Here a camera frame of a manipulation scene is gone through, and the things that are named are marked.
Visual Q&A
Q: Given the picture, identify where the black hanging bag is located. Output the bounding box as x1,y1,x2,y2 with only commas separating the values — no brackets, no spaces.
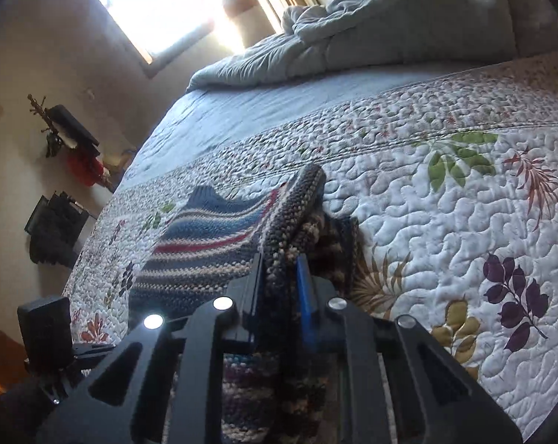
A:
45,104,101,158

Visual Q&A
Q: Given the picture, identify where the grey comforter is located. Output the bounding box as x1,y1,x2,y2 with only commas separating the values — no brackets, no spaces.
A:
186,0,520,93

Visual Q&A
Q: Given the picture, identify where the floral quilted bedspread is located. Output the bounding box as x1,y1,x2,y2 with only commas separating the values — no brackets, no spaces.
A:
61,51,558,444

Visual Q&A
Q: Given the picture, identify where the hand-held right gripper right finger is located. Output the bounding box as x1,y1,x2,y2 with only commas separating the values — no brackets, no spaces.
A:
295,254,522,444

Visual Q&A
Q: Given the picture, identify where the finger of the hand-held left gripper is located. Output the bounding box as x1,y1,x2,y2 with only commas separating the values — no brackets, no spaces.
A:
72,342,118,359

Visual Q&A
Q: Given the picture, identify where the wooden coat rack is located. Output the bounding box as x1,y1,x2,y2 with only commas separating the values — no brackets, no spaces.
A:
26,94,117,192

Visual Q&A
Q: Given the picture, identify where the beige pillow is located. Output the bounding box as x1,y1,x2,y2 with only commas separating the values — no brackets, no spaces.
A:
496,0,558,58

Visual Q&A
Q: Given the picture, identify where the red hanging bag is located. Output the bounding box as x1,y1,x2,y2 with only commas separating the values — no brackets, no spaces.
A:
66,148,106,188

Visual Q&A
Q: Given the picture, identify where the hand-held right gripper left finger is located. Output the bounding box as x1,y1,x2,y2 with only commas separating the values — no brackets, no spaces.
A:
36,252,265,444

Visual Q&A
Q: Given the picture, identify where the bright window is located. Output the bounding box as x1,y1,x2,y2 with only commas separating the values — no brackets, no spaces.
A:
91,0,256,63

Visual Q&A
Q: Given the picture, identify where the black backpack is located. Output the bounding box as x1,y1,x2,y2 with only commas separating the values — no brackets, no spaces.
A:
24,189,97,269

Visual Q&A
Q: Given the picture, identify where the striped knitted sweater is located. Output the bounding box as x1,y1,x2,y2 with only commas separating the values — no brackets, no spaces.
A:
128,164,367,444

